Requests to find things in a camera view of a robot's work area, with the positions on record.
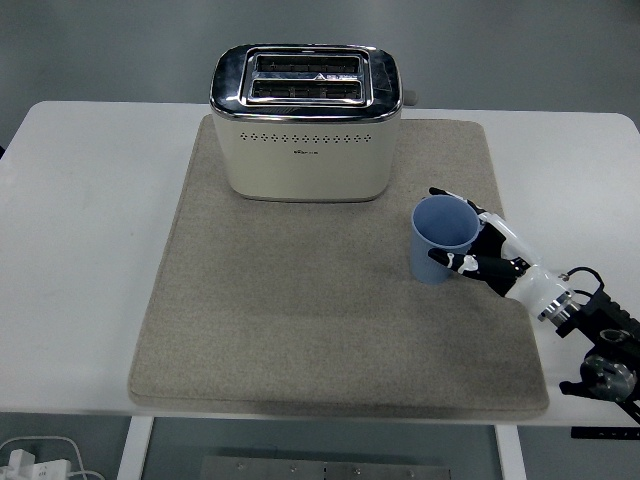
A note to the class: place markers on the cream chrome two-slot toaster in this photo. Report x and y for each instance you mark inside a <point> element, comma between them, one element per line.
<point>305,155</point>

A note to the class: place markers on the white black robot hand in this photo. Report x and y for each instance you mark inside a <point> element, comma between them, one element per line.
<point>530,285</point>

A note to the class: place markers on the white power strip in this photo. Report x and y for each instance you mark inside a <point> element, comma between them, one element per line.
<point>35,470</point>

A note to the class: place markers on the grey metal plate with screws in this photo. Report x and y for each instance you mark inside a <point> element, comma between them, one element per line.
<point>325,470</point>

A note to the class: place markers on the black table control panel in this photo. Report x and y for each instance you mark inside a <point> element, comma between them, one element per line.
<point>600,433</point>

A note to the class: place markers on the beige fabric table mat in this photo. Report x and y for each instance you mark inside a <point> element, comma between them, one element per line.
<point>300,320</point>

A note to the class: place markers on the white table leg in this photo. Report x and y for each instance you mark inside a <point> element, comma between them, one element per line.
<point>511,455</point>
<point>134,450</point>

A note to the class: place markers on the blue ribbed plastic cup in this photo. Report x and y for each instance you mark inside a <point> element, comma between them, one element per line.
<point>424,262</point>

